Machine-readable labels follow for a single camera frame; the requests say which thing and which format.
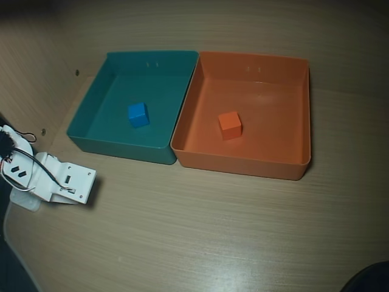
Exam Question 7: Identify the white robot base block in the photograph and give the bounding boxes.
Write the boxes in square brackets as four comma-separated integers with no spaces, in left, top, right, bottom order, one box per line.
[10,188,42,212]

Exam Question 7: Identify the blue cube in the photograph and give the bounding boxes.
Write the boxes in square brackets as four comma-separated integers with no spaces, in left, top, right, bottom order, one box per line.
[126,102,151,129]

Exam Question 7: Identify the orange plastic box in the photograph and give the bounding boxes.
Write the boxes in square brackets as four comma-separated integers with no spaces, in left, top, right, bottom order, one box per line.
[170,50,312,182]

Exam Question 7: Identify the thin black wire loop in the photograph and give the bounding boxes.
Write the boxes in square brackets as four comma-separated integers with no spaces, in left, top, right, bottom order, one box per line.
[14,130,37,144]

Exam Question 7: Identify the white wrist camera mount plate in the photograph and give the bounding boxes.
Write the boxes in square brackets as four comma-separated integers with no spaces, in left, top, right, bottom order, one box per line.
[49,161,98,205]

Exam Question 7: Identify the dark round object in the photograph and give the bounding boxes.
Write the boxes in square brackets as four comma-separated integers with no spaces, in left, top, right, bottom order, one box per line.
[342,260,389,292]

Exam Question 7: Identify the white red servo wires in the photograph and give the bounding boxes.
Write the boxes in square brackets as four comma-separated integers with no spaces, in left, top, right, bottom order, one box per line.
[1,162,35,193]

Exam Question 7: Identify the teal plastic box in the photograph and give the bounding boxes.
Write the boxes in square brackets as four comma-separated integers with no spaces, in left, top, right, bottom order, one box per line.
[66,50,200,166]

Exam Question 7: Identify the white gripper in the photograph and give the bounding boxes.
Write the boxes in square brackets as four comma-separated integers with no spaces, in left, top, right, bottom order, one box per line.
[2,150,80,207]

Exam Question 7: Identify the orange cube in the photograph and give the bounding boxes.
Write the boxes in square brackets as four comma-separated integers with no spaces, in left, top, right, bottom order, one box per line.
[217,111,243,142]

